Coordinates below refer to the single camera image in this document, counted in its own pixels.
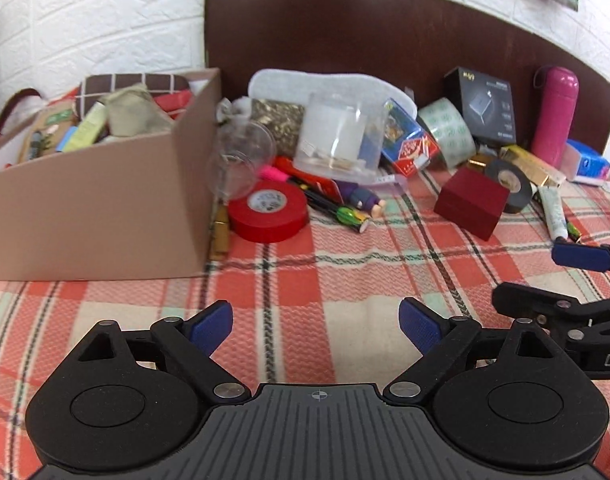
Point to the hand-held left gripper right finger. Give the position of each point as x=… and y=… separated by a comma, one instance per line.
x=420, y=325

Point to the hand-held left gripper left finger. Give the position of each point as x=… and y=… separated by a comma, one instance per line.
x=210, y=327

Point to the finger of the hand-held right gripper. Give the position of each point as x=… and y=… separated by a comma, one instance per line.
x=535, y=302
x=582, y=256

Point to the tan cardboard box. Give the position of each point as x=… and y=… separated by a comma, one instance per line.
x=100, y=210

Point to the olive cloth pouch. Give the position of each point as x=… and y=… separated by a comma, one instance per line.
x=135, y=112

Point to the brown grid glasses case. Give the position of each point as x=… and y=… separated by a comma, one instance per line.
x=135, y=84

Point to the white cream tube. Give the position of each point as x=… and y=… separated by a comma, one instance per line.
x=552, y=212

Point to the black tape roll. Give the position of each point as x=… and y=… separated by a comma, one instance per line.
x=522, y=190

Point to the blue tissue pack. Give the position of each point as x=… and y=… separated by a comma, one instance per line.
x=590, y=162

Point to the brass lighter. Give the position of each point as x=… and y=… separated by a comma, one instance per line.
x=219, y=232

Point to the plaid tablecloth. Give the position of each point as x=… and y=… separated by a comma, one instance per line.
x=335, y=280

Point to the gold box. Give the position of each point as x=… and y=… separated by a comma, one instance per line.
x=532, y=165

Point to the dark red box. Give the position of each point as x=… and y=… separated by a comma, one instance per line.
x=467, y=202

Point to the red tape roll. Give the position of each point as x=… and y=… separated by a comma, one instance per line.
x=270, y=215

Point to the small purple figure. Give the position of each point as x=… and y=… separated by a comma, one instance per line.
x=365, y=200

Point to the pink thermos bottle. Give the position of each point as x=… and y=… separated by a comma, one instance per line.
x=555, y=115

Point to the pink highlighter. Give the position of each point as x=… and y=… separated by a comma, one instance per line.
x=274, y=173

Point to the clear plastic cup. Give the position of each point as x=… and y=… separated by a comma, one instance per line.
x=242, y=160

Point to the black product box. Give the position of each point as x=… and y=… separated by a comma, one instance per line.
x=485, y=105

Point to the blue red card box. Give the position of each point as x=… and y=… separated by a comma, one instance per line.
x=407, y=145

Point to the clear tape roll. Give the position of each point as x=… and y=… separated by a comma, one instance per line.
x=447, y=132

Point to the clear jar with white candle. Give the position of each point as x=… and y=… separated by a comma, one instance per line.
x=335, y=135

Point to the dried flower pouch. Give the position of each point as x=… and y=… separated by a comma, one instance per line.
x=280, y=122

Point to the red flat box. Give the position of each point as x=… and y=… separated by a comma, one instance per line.
x=172, y=101

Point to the yellow green tube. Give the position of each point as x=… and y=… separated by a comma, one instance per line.
x=85, y=127

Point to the white insole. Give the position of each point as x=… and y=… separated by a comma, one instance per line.
x=325, y=85

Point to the green tea packet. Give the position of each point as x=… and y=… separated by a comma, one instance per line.
x=55, y=120

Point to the dark wooden headboard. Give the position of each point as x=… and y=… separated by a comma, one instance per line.
x=360, y=30

